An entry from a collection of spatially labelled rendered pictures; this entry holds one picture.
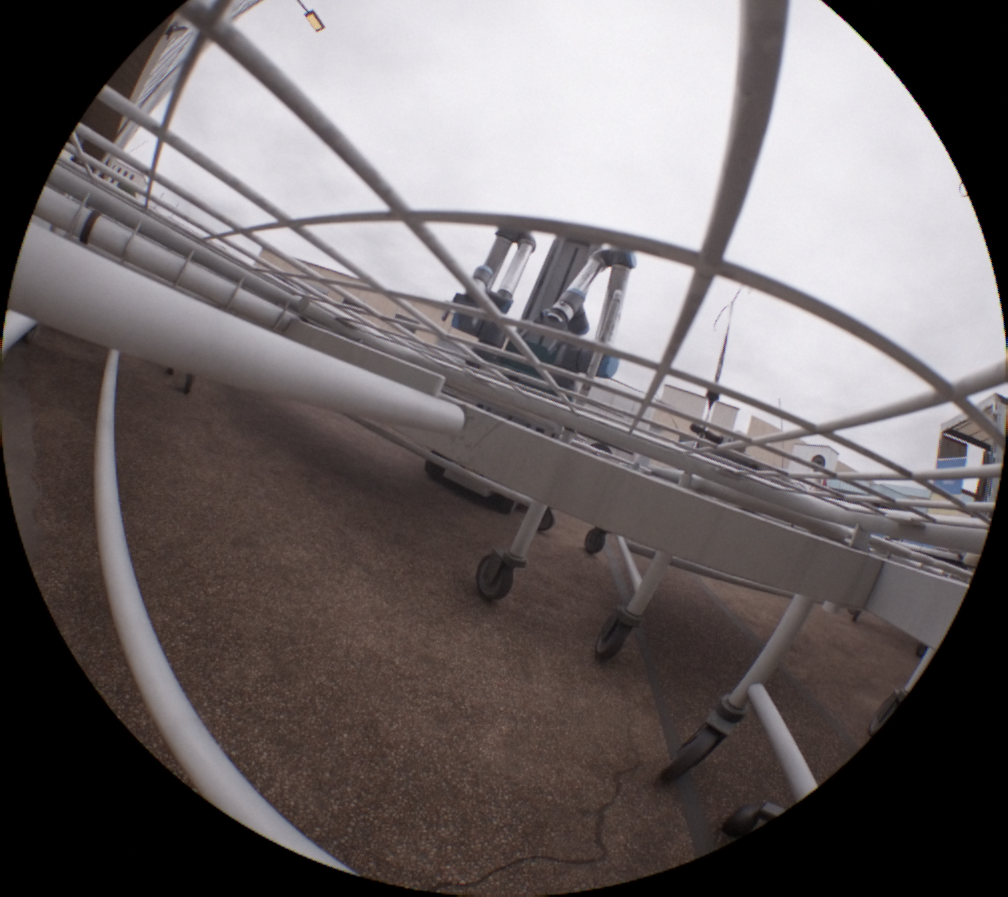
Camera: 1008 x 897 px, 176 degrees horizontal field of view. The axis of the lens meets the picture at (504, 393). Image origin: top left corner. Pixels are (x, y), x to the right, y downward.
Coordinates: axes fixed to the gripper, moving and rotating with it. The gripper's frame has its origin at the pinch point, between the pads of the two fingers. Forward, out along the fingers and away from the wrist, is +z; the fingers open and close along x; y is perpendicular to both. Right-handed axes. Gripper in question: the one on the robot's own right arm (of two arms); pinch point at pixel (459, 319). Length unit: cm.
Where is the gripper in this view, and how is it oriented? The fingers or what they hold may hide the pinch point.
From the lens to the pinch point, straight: 139.7
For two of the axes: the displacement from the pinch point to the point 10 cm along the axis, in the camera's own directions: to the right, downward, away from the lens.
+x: -9.6, -2.6, 1.3
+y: -0.2, 4.9, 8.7
